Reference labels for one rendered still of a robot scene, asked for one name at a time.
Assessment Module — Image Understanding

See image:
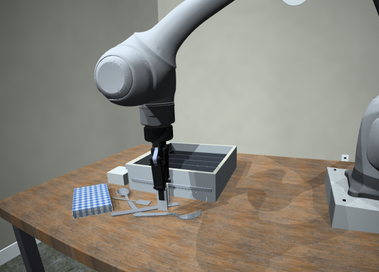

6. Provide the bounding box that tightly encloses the silver fork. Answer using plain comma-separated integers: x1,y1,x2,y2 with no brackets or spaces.
133,210,202,220

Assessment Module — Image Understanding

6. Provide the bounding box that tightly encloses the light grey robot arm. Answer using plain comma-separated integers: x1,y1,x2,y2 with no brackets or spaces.
94,0,379,201

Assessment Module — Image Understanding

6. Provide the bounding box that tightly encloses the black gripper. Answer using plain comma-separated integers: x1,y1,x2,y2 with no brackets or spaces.
144,124,173,211

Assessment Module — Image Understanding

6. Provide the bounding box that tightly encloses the grey spoon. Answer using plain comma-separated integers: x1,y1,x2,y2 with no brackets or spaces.
116,188,138,209

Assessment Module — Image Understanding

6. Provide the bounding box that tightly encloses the blue checked towel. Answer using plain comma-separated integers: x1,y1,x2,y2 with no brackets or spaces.
72,183,113,218

